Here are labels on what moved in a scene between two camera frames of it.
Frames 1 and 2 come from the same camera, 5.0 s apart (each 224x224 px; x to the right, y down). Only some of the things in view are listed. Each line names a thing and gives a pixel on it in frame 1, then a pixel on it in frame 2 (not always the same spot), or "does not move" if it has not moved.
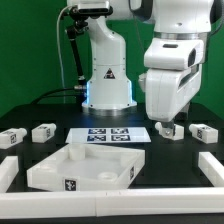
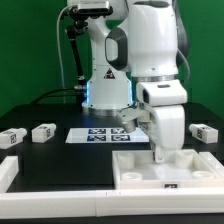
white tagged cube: x=43 y=133 does not move
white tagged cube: x=204 y=133 does not move
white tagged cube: x=11 y=137 does not move
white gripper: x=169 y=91 → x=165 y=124
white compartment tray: x=84 y=167 → x=186 y=169
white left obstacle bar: x=9 y=168 does not move
